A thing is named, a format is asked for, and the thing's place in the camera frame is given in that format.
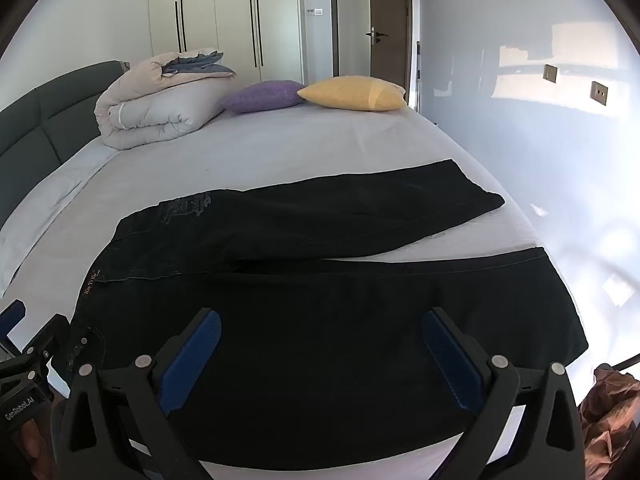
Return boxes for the white wardrobe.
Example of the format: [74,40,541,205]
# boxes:
[147,0,307,84]

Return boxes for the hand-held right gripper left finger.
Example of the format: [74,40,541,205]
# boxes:
[52,307,223,480]

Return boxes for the brown crumpled bag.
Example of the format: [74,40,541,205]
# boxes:
[579,363,640,480]

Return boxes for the folded beige duvet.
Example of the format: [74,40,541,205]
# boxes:
[94,48,239,151]

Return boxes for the bed with white sheet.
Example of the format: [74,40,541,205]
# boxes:
[0,102,576,480]

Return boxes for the black denim pants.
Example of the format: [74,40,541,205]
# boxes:
[62,158,589,467]

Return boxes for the brown door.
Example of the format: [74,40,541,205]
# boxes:
[367,0,414,107]

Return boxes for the yellow pillow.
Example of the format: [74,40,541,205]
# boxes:
[296,76,407,112]

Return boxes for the person's left hand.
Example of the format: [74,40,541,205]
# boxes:
[14,419,57,478]

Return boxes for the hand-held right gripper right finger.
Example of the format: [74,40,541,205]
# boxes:
[420,306,586,480]

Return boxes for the white flat pillow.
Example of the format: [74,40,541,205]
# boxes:
[0,147,122,297]

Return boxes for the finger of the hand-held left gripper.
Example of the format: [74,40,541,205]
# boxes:
[0,299,27,348]
[22,313,72,372]

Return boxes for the purple pillow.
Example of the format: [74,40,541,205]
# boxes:
[220,80,307,115]

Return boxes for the grey-green upholstered headboard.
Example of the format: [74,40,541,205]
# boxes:
[0,60,132,233]

